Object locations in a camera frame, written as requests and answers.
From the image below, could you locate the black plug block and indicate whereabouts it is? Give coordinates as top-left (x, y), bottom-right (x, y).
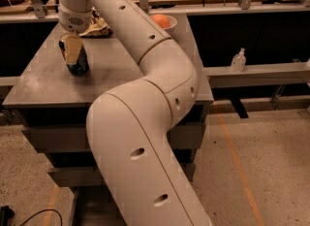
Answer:
top-left (0, 206), bottom-right (15, 226)

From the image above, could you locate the grey drawer cabinet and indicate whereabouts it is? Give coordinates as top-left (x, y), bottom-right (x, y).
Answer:
top-left (2, 12), bottom-right (215, 226)

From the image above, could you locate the open bottom drawer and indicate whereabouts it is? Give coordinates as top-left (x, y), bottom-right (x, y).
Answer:
top-left (68, 186), bottom-right (127, 226)

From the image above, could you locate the clear sanitizer bottle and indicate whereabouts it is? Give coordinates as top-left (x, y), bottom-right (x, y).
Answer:
top-left (231, 48), bottom-right (246, 72)

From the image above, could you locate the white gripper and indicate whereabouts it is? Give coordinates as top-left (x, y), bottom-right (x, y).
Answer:
top-left (58, 4), bottom-right (91, 65)

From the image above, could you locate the black floor cable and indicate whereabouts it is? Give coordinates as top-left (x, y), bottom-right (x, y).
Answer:
top-left (18, 209), bottom-right (64, 226)

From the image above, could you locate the blue pepsi can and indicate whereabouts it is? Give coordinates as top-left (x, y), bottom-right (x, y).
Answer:
top-left (59, 33), bottom-right (89, 75)

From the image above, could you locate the orange fruit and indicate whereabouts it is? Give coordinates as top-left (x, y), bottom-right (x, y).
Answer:
top-left (151, 14), bottom-right (171, 29)

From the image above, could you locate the grey metal rail shelf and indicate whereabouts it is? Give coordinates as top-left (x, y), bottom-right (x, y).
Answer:
top-left (203, 62), bottom-right (310, 88)

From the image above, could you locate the white bowl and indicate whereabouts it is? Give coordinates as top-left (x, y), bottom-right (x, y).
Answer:
top-left (165, 15), bottom-right (177, 31)

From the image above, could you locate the grey top drawer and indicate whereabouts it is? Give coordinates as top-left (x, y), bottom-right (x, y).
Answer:
top-left (22, 122), bottom-right (205, 153)

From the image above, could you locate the grey drawer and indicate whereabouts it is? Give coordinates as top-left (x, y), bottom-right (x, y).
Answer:
top-left (22, 122), bottom-right (205, 153)
top-left (47, 162), bottom-right (197, 188)

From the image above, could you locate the brown chip bag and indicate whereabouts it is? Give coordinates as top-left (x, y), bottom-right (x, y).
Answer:
top-left (79, 8), bottom-right (112, 38)

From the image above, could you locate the grey middle drawer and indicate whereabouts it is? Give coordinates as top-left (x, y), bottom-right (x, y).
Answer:
top-left (47, 162), bottom-right (197, 188)

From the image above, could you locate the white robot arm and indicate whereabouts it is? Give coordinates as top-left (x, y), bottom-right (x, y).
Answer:
top-left (59, 0), bottom-right (213, 226)

